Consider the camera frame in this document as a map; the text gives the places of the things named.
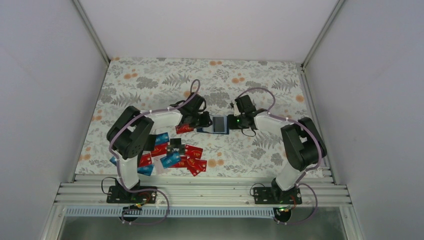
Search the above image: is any blue leather card holder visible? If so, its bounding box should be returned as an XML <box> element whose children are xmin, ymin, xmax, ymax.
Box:
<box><xmin>196</xmin><ymin>115</ymin><xmax>230</xmax><ymax>135</ymax></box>

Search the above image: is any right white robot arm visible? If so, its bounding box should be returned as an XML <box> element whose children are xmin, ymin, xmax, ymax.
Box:
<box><xmin>228</xmin><ymin>95</ymin><xmax>327</xmax><ymax>204</ymax></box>

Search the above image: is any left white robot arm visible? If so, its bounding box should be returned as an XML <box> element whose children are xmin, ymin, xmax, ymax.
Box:
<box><xmin>106</xmin><ymin>92</ymin><xmax>212</xmax><ymax>203</ymax></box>

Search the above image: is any lone red vip card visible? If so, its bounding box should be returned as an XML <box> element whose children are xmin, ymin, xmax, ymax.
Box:
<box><xmin>175</xmin><ymin>124</ymin><xmax>195</xmax><ymax>135</ymax></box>

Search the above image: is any red card right of pile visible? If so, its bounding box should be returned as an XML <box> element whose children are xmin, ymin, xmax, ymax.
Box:
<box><xmin>185</xmin><ymin>144</ymin><xmax>203</xmax><ymax>159</ymax></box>

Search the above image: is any small black card top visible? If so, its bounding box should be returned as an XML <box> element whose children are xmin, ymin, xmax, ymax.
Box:
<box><xmin>169</xmin><ymin>138</ymin><xmax>182</xmax><ymax>147</ymax></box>

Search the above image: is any black vip card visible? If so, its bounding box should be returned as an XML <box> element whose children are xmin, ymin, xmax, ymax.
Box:
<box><xmin>166</xmin><ymin>144</ymin><xmax>186</xmax><ymax>156</ymax></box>

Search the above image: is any blue card upper pile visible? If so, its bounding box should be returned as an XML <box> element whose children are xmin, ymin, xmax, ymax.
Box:
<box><xmin>155</xmin><ymin>132</ymin><xmax>170</xmax><ymax>146</ymax></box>

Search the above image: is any blue card pile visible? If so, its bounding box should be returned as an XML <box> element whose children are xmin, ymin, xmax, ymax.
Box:
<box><xmin>155</xmin><ymin>132</ymin><xmax>170</xmax><ymax>146</ymax></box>
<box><xmin>160</xmin><ymin>153</ymin><xmax>181</xmax><ymax>169</ymax></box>

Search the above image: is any red card under pile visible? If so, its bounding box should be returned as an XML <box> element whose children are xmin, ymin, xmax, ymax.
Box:
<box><xmin>170</xmin><ymin>155</ymin><xmax>188</xmax><ymax>168</ymax></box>

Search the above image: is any red card upper left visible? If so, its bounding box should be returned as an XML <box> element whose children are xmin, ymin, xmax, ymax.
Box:
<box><xmin>150</xmin><ymin>142</ymin><xmax>169</xmax><ymax>157</ymax></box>

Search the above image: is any blue card centre pile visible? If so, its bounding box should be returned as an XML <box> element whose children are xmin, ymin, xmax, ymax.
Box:
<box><xmin>160</xmin><ymin>153</ymin><xmax>181</xmax><ymax>169</ymax></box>

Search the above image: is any red card lower left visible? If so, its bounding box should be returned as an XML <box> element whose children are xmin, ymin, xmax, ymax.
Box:
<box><xmin>138</xmin><ymin>153</ymin><xmax>153</xmax><ymax>168</ymax></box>

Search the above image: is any blue card front left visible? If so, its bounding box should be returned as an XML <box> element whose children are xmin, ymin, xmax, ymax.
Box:
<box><xmin>137</xmin><ymin>164</ymin><xmax>154</xmax><ymax>176</ymax></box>

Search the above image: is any blue card far left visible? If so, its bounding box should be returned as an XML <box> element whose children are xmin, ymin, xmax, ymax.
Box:
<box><xmin>109</xmin><ymin>156</ymin><xmax>117</xmax><ymax>166</ymax></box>

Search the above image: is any floral patterned table mat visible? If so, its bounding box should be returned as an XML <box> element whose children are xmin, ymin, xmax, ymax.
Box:
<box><xmin>76</xmin><ymin>57</ymin><xmax>308</xmax><ymax>178</ymax></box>

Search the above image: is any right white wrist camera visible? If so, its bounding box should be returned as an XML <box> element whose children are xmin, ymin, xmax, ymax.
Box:
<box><xmin>230</xmin><ymin>102</ymin><xmax>240</xmax><ymax>117</ymax></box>

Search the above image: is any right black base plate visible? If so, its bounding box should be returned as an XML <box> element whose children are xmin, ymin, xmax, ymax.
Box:
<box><xmin>253</xmin><ymin>187</ymin><xmax>303</xmax><ymax>205</ymax></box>

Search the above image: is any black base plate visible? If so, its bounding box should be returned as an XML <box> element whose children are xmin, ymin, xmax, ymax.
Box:
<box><xmin>253</xmin><ymin>187</ymin><xmax>303</xmax><ymax>205</ymax></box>
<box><xmin>106</xmin><ymin>185</ymin><xmax>157</xmax><ymax>204</ymax></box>

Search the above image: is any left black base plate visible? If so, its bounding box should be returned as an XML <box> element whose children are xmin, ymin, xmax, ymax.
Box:
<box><xmin>106</xmin><ymin>185</ymin><xmax>157</xmax><ymax>204</ymax></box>

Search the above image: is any aluminium rail frame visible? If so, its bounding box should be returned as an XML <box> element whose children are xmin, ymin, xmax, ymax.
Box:
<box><xmin>54</xmin><ymin>174</ymin><xmax>352</xmax><ymax>207</ymax></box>

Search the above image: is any grey slotted cable duct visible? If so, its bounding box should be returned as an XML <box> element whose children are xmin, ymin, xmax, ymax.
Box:
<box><xmin>64</xmin><ymin>206</ymin><xmax>275</xmax><ymax>219</ymax></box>

